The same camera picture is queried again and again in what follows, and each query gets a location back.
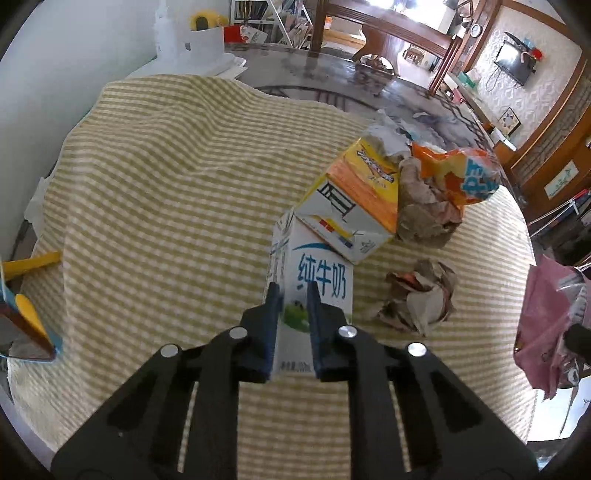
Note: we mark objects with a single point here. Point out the wooden television cabinet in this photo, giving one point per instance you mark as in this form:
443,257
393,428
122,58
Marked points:
480,115

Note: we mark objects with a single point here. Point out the star pattern framed picture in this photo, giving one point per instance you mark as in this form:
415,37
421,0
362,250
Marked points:
509,121

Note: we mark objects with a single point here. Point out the yellow tape roll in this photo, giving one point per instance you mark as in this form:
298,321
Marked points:
207,21

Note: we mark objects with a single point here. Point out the brown paper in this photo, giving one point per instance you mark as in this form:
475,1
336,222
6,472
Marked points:
425,217

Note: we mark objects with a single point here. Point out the pink snack bag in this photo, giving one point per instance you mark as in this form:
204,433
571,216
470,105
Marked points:
540,314

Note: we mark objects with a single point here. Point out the wooden bench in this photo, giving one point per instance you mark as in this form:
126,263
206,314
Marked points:
397,32

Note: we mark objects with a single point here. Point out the flower wall panel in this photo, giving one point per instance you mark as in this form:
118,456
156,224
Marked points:
561,180

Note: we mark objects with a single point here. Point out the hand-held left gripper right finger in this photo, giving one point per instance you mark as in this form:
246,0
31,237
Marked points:
315,323

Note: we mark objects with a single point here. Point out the white desk lamp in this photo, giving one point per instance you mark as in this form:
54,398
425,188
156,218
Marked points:
194,50

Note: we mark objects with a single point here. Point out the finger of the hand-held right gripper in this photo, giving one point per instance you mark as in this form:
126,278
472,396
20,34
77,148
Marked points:
579,339

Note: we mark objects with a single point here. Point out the wall television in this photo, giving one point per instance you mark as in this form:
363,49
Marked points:
515,62

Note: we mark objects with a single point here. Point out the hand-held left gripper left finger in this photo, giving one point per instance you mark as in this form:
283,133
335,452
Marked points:
273,318

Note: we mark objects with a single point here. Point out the orange snack wrapper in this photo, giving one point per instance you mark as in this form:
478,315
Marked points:
461,170

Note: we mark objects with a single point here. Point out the white blue milk carton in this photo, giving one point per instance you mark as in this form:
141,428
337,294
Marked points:
318,267

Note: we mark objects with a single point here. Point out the paper ball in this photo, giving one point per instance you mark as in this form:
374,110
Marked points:
415,300

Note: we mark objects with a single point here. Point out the wall shelf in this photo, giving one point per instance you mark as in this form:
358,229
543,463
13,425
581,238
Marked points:
528,48

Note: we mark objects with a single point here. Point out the yellow orange carton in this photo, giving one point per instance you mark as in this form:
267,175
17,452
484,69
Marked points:
364,184

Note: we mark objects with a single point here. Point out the yellow checkered cloth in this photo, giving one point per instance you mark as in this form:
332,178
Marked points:
161,184

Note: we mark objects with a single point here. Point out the red bag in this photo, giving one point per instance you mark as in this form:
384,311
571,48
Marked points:
233,34

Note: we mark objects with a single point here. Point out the white paper stack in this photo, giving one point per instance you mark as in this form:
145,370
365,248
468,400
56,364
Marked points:
231,64

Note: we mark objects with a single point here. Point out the wall clock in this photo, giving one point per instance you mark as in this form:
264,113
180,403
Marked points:
475,30

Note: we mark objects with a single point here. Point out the white book rack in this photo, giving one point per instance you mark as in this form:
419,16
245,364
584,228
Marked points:
268,18

